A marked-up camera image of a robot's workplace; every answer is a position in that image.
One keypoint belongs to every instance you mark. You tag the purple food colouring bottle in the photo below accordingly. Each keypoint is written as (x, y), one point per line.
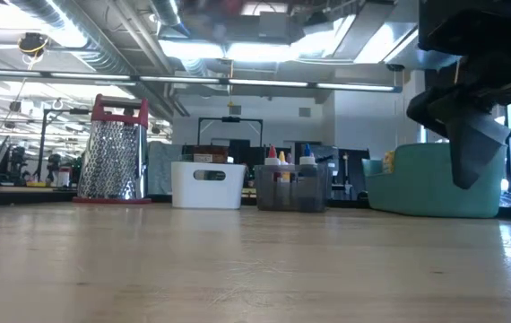
(289, 158)

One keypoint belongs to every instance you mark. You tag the white plastic bin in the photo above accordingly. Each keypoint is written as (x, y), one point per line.
(208, 193)

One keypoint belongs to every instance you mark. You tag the grey covered background object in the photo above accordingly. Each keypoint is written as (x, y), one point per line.
(163, 170)

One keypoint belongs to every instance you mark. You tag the round silver ventilation duct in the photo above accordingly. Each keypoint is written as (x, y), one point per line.
(80, 27)

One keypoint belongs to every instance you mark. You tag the yellow food colouring bottle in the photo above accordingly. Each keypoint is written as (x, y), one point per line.
(283, 159)

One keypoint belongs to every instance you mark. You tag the white red background jar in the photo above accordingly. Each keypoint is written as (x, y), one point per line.
(63, 177)

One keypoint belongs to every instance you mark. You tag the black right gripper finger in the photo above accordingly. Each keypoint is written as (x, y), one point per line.
(475, 143)

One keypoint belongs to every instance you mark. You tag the grey ceiling box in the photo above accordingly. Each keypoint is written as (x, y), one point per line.
(273, 24)

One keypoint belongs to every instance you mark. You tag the blue food colouring bottle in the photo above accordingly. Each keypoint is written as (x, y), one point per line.
(307, 154)

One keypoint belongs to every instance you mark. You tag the black background rig frame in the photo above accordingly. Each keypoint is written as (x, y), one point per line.
(231, 119)
(58, 112)

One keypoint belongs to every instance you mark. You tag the rectangular metal ceiling duct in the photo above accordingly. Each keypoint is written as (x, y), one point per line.
(372, 36)

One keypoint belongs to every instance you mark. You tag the dark background workbench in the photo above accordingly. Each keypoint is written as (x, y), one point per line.
(13, 194)

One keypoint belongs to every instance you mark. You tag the long ceiling light bar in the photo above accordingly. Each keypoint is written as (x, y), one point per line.
(264, 83)

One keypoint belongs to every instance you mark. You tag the grey translucent plastic bin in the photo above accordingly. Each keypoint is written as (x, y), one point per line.
(291, 193)

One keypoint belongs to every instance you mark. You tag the Corn Pops cereal box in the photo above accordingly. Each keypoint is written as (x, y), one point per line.
(388, 161)

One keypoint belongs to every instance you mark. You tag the teal plastic bin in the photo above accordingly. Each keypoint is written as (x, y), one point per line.
(417, 193)

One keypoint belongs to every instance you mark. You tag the red food colouring bottle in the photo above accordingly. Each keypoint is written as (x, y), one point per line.
(272, 154)

